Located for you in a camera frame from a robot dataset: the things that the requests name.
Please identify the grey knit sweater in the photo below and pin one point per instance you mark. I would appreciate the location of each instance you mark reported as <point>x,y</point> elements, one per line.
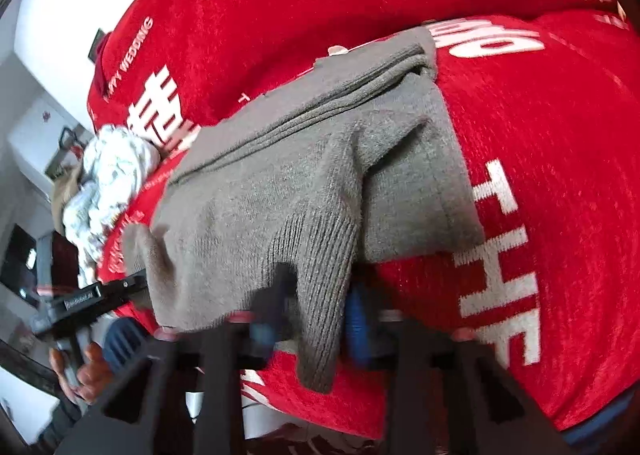
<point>300,175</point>

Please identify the black chair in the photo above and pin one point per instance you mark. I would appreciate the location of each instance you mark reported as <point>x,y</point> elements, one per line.
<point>67,137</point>

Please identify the black screen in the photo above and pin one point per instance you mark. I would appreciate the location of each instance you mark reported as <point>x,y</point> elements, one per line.
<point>15,265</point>

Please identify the red printed sofa cover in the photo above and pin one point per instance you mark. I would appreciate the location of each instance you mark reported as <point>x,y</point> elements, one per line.
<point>525,135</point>

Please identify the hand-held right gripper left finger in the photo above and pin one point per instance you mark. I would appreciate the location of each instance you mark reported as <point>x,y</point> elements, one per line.
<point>265,330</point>

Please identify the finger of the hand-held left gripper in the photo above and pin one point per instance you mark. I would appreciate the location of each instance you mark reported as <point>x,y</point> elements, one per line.
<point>125,285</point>

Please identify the olive cloth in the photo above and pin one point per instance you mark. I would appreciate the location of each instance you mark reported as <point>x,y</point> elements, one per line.
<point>62,200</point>

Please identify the person's left hand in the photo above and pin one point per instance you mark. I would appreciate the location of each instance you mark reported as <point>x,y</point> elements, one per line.
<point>95,377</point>

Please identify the light blue floral blanket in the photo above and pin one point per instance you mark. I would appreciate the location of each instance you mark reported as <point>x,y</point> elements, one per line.
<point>115,160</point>

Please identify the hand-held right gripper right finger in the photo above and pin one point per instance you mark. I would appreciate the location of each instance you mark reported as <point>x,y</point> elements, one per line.
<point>360,330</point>

